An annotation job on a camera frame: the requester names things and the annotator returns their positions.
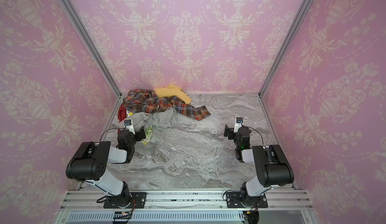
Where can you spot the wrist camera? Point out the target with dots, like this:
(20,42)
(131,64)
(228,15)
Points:
(238,124)
(128,124)

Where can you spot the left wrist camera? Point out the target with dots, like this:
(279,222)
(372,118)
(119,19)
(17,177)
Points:
(128,124)

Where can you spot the corner aluminium post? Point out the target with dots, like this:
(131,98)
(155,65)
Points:
(298,19)
(85,37)

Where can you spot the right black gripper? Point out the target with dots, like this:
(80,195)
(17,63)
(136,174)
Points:
(228,131)

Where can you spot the grey cloth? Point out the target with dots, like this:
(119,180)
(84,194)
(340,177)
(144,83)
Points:
(166,119)

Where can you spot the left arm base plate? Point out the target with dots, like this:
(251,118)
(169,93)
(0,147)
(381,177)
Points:
(135,200)

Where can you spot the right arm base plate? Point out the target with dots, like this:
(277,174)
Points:
(237,200)

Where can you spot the lemon print white cloth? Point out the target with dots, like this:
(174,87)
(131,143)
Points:
(149,135)

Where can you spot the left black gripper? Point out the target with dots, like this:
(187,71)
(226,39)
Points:
(137,135)

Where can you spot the yellow cloth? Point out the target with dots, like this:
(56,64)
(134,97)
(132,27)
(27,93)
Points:
(172,90)

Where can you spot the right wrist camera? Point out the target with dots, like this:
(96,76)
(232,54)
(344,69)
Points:
(238,124)

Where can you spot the vented metal cable tray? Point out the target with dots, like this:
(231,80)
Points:
(154,217)

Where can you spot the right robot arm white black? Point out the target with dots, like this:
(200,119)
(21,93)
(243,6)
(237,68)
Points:
(271,166)

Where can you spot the right corner aluminium post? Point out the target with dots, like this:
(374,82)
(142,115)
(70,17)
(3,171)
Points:
(298,19)

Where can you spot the dark red cloth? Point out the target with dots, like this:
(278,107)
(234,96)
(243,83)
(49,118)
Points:
(122,113)

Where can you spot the plaid red green cloth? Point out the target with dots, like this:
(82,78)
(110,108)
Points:
(146,101)

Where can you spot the aluminium front rail frame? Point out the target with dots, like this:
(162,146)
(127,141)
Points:
(282,199)

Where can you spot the left corner aluminium post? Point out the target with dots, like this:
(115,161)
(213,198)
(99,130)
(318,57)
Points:
(85,37)

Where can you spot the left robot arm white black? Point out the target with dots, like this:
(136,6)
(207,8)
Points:
(89,165)

